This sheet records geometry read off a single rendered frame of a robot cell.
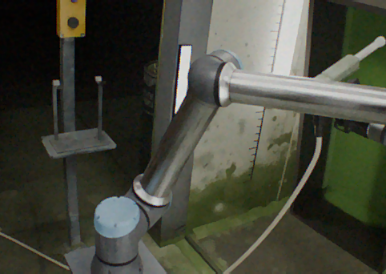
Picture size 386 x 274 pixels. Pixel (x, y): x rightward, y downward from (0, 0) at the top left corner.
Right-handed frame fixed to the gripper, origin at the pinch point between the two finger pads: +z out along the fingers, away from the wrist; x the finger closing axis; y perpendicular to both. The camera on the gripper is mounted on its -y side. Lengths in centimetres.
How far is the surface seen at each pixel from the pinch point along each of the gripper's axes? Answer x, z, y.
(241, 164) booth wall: 32, 83, 110
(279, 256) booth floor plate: 14, 37, 150
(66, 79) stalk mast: -38, 117, 17
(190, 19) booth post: 22, 90, 7
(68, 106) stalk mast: -43, 117, 30
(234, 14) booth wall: 47, 87, 14
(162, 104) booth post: -1, 99, 48
